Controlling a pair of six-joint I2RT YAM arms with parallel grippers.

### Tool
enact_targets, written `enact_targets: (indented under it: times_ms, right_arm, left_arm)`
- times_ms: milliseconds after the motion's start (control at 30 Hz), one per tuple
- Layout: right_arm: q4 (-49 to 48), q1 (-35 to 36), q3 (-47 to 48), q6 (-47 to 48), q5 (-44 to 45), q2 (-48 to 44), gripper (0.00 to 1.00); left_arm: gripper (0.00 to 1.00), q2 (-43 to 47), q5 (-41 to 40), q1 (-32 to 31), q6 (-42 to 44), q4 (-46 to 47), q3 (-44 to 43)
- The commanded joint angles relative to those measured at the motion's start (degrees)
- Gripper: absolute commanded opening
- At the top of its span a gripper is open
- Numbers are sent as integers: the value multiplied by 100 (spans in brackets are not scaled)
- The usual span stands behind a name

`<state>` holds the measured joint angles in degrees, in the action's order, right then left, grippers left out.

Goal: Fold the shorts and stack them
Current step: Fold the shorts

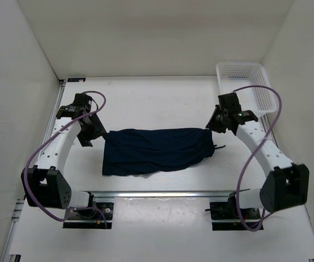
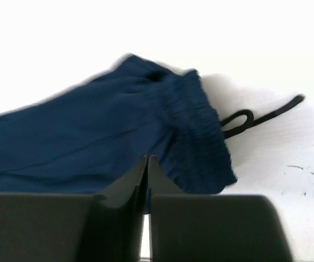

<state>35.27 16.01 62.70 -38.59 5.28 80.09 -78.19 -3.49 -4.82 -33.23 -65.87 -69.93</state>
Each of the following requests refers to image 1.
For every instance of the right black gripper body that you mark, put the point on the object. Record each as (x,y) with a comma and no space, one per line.
(216,123)

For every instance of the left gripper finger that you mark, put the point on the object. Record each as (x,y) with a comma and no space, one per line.
(100,130)
(85,142)

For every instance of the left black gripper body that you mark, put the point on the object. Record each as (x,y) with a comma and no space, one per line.
(90,131)

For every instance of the navy blue shorts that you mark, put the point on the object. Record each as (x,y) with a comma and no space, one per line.
(143,152)

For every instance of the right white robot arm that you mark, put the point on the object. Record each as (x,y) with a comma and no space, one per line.
(286,183)

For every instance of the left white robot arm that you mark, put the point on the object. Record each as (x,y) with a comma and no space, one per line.
(44,182)

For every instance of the white plastic mesh basket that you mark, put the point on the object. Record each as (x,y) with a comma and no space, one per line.
(234,75)

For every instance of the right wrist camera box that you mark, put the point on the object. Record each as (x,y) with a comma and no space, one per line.
(230,103)

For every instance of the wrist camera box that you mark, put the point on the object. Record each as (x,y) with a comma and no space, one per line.
(83,100)
(230,103)

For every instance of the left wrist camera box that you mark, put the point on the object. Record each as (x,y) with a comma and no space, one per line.
(83,100)

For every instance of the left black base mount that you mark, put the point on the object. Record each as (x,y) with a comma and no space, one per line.
(92,219)

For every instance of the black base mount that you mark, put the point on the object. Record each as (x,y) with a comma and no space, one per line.
(224,217)
(92,219)

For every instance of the aluminium front rail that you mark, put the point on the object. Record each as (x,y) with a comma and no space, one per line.
(162,194)

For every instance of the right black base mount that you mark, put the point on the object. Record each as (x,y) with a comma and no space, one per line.
(224,217)

